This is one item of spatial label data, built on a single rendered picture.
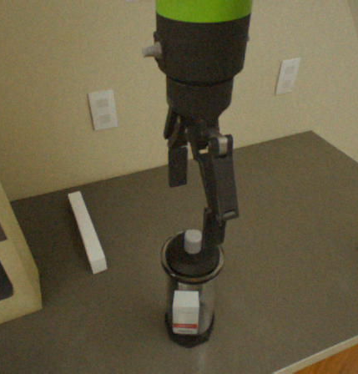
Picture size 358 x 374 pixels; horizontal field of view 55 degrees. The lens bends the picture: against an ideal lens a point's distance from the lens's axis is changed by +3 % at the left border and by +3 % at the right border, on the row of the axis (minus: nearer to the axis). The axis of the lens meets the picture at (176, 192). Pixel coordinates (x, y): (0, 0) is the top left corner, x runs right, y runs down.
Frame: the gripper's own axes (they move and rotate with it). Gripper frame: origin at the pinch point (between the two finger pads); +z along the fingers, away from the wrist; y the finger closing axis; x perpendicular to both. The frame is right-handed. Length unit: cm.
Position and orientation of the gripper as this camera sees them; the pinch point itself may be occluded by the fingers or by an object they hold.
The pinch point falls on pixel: (194, 206)
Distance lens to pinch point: 50.6
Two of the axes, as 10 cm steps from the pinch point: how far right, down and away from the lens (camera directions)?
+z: 0.0, 7.6, 6.5
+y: 3.5, 6.1, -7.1
